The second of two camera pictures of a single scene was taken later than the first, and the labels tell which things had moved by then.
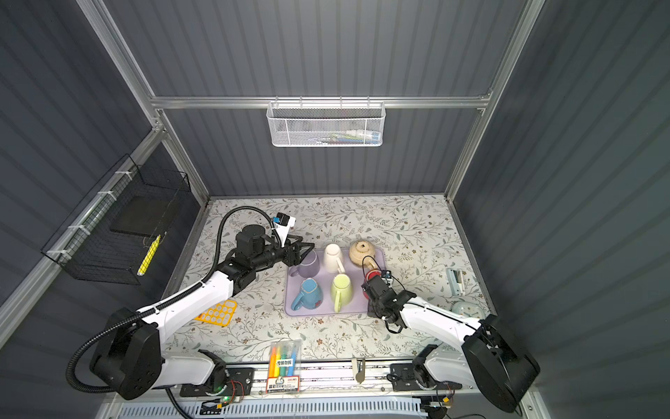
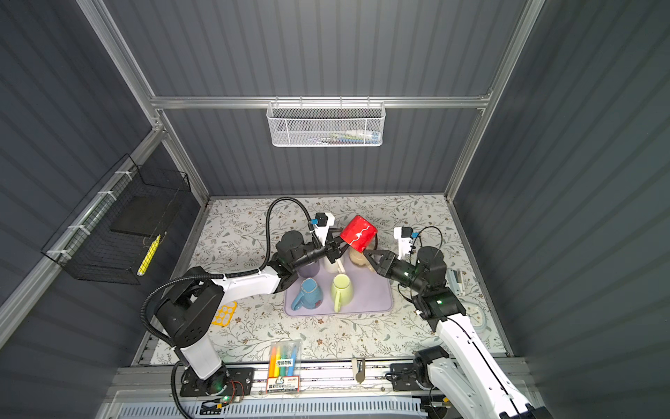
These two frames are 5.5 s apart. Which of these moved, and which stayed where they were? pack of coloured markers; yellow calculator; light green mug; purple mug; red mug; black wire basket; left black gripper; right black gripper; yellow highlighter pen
Moved: right black gripper; red mug; left black gripper
Stayed: yellow highlighter pen; light green mug; yellow calculator; pack of coloured markers; black wire basket; purple mug
